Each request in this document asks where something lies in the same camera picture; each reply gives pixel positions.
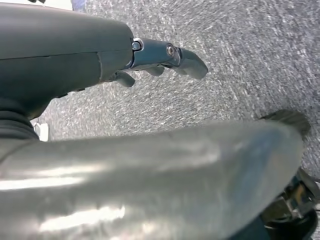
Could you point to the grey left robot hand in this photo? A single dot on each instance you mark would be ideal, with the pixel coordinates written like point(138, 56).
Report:
point(62, 49)

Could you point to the black robot foot plate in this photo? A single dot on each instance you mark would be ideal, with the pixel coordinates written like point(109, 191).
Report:
point(290, 121)

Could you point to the robot leg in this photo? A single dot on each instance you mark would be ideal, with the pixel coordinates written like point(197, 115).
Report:
point(137, 185)

